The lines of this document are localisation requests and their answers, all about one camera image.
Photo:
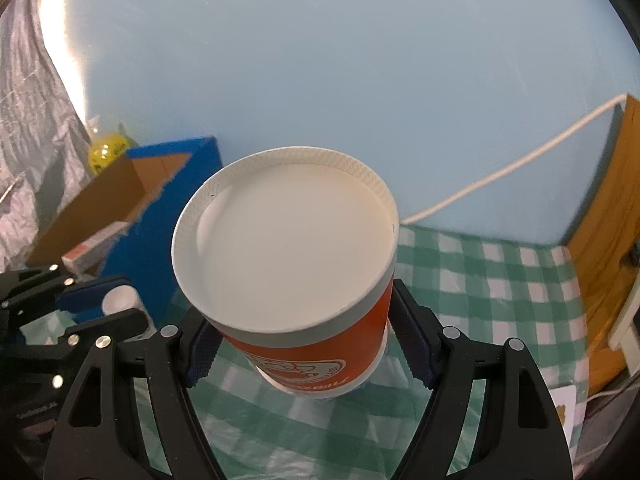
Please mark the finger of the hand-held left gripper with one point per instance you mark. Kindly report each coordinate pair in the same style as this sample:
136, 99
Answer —
120, 322
85, 292

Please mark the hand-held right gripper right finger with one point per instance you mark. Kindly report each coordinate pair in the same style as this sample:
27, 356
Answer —
415, 345

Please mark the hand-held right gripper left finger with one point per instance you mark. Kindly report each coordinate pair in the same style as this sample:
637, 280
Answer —
202, 355

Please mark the white pill bottle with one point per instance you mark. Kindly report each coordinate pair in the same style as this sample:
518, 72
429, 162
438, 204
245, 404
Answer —
120, 300

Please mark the long white carton orange label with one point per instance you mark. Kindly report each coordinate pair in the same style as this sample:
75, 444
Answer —
85, 252

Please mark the blue cardboard box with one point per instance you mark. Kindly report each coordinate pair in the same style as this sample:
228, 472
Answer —
150, 240

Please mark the orange paper cup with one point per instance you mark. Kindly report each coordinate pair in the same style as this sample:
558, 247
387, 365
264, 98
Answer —
290, 240

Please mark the green checkered tablecloth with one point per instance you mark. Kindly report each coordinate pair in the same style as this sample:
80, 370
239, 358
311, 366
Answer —
475, 270

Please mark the yellow drink bottle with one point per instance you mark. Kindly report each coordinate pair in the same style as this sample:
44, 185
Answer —
105, 152

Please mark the silver foil curtain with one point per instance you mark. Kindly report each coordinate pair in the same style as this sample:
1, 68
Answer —
30, 135

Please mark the white phone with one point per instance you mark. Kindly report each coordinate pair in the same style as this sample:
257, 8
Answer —
570, 410

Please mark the white power strip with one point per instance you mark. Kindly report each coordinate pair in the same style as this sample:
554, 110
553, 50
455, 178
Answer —
627, 332

